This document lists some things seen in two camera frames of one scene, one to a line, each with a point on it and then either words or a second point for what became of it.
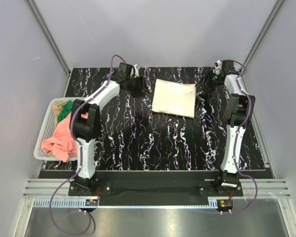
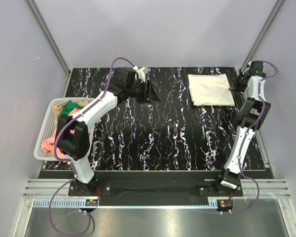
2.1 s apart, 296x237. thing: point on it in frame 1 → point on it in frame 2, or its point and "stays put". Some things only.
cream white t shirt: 174,98 → 210,90
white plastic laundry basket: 47,130 stays put
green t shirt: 67,109 stays put
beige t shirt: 57,105 stays put
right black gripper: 208,87 → 236,87
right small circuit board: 225,203 stays put
